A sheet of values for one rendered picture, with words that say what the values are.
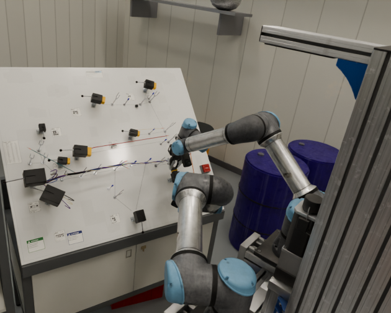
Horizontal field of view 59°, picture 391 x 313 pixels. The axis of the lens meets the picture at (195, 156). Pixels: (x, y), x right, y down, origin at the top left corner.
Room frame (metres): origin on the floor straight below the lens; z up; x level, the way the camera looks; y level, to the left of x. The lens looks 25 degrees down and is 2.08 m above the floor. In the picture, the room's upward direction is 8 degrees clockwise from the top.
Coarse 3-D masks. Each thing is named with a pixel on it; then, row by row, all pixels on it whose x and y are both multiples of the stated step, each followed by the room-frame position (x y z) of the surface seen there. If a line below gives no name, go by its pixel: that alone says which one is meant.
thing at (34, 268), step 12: (204, 216) 1.78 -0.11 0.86; (216, 216) 1.83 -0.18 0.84; (156, 228) 1.59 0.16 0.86; (168, 228) 1.62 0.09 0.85; (120, 240) 1.45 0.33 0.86; (132, 240) 1.49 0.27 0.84; (144, 240) 1.53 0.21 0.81; (72, 252) 1.31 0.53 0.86; (84, 252) 1.33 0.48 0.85; (96, 252) 1.37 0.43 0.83; (108, 252) 1.41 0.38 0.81; (36, 264) 1.20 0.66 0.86; (48, 264) 1.23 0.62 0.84; (60, 264) 1.26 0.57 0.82; (24, 276) 1.17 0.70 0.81
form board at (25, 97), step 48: (0, 96) 1.67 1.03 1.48; (48, 96) 1.80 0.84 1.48; (144, 96) 2.13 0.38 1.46; (0, 144) 1.50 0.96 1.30; (48, 144) 1.62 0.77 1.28; (96, 144) 1.75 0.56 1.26; (144, 144) 1.90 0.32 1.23; (96, 192) 1.57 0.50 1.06; (144, 192) 1.70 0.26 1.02; (48, 240) 1.30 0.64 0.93; (96, 240) 1.39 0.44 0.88
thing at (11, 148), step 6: (6, 144) 1.52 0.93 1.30; (12, 144) 1.53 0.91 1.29; (18, 144) 1.54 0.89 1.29; (6, 150) 1.50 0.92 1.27; (12, 150) 1.51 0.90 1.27; (18, 150) 1.52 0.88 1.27; (6, 156) 1.48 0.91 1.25; (12, 156) 1.49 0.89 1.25; (18, 156) 1.50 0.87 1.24; (6, 162) 1.46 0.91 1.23; (12, 162) 1.47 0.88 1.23; (18, 162) 1.48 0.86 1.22
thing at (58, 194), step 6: (48, 186) 1.35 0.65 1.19; (48, 192) 1.34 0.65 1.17; (54, 192) 1.35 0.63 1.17; (60, 192) 1.36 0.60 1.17; (42, 198) 1.32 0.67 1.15; (48, 198) 1.32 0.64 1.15; (54, 198) 1.33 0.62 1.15; (60, 198) 1.34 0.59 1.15; (48, 204) 1.41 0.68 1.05; (54, 204) 1.34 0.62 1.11
